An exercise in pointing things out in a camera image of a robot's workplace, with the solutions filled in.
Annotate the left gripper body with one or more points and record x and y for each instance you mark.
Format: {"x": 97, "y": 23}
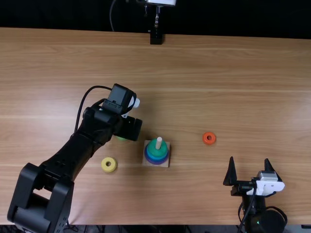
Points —
{"x": 130, "y": 128}

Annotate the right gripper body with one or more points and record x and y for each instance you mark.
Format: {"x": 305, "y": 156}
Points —
{"x": 241, "y": 188}

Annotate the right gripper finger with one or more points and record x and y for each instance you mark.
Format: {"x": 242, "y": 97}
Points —
{"x": 230, "y": 174}
{"x": 268, "y": 166}

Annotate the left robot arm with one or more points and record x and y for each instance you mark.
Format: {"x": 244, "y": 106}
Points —
{"x": 73, "y": 153}

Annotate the wooden peg base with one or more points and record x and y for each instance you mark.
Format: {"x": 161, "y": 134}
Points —
{"x": 159, "y": 143}

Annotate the black clamp stand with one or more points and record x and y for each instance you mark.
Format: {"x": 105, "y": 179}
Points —
{"x": 156, "y": 38}

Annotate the white mounted device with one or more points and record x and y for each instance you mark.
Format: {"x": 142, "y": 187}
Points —
{"x": 161, "y": 2}

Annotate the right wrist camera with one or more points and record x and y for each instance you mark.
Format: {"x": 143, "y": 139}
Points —
{"x": 267, "y": 176}

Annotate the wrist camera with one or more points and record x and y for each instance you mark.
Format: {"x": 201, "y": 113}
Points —
{"x": 267, "y": 176}
{"x": 136, "y": 103}

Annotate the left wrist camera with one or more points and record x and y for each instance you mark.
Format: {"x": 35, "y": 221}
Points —
{"x": 136, "y": 103}

